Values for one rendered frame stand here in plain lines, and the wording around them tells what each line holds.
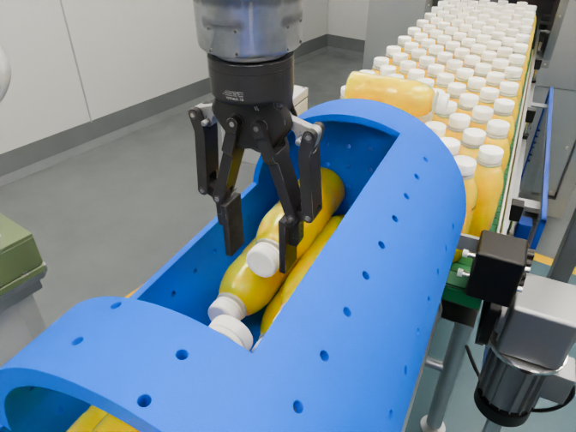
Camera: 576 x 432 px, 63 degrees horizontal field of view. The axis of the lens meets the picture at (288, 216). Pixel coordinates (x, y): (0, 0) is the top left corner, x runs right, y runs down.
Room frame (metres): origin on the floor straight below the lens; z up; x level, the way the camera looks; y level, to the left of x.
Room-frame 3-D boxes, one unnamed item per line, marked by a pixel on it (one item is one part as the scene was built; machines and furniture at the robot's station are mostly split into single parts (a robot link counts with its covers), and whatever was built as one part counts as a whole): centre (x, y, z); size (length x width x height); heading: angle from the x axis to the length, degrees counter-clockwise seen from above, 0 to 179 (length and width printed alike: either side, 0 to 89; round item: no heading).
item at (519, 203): (0.72, -0.42, 0.94); 0.03 x 0.02 x 0.08; 154
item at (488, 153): (0.71, -0.34, 1.08); 0.04 x 0.04 x 0.02
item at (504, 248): (0.57, -0.33, 0.95); 0.10 x 0.07 x 0.10; 64
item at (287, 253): (0.40, 0.00, 1.14); 0.03 x 0.01 x 0.07; 154
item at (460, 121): (0.85, -0.33, 1.08); 0.04 x 0.04 x 0.02
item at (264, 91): (0.42, 0.03, 1.29); 0.08 x 0.07 x 0.09; 64
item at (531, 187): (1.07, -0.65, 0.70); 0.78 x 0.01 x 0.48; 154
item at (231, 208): (0.43, 0.06, 1.14); 0.03 x 0.01 x 0.07; 154
